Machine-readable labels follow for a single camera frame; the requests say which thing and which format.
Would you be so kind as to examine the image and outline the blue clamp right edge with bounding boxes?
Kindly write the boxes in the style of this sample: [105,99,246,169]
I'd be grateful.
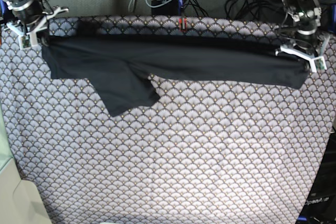
[328,4,336,34]

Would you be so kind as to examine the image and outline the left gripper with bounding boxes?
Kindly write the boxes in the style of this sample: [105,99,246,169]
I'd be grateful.
[275,26,330,73]

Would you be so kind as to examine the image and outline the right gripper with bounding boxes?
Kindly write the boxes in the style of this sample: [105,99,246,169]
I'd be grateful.
[7,0,69,50]

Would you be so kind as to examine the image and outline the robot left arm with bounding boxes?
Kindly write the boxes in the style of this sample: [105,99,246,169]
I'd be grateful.
[276,0,330,73]

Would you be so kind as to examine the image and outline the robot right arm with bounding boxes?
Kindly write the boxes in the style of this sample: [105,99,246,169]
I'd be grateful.
[1,0,69,50]

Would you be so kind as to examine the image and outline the black OpenArm case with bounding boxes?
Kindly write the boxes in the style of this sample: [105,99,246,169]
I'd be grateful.
[296,133,335,223]

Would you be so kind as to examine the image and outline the orange table clamp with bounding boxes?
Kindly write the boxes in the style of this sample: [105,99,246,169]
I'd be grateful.
[178,17,187,33]

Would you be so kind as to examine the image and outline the fan patterned tablecloth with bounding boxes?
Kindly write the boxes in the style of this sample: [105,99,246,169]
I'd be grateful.
[1,29,335,223]

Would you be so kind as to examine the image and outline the dark grey T-shirt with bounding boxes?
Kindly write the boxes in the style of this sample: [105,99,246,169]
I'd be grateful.
[42,35,309,116]

